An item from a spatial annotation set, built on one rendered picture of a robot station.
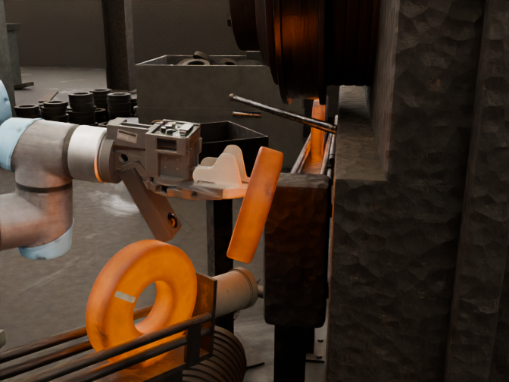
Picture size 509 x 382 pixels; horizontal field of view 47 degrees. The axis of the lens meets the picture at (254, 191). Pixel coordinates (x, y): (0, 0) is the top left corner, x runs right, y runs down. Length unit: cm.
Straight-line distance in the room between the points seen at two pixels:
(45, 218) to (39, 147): 10
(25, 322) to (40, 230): 141
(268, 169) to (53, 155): 28
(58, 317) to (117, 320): 155
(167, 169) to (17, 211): 21
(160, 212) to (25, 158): 19
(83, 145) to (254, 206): 24
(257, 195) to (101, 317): 23
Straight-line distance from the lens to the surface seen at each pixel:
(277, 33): 89
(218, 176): 74
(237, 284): 80
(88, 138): 79
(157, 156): 74
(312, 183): 87
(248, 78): 351
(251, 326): 207
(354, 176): 64
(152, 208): 79
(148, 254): 68
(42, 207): 84
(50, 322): 221
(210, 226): 169
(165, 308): 75
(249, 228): 70
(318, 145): 177
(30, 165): 82
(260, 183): 70
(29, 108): 481
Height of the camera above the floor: 104
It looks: 17 degrees down
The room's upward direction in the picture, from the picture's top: straight up
